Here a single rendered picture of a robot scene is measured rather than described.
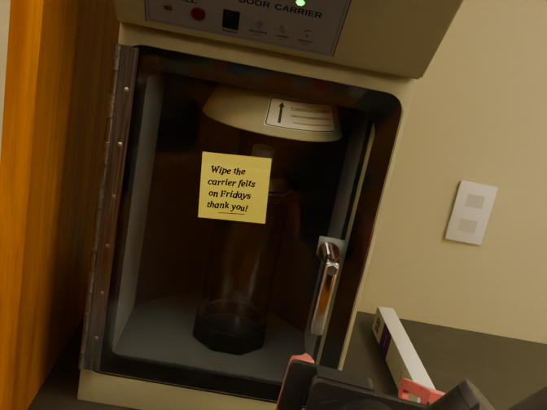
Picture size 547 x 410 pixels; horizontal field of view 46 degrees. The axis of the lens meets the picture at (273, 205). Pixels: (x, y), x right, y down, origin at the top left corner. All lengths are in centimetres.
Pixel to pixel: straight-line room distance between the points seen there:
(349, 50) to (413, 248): 64
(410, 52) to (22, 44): 37
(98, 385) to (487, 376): 64
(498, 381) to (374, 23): 71
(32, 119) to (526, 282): 97
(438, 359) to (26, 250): 72
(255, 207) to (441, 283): 63
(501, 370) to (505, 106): 46
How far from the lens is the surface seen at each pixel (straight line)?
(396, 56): 67
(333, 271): 70
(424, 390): 59
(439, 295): 130
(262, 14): 64
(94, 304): 80
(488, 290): 132
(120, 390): 87
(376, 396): 54
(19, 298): 73
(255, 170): 71
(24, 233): 70
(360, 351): 111
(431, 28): 64
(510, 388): 116
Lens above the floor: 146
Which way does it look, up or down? 17 degrees down
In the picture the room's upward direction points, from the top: 11 degrees clockwise
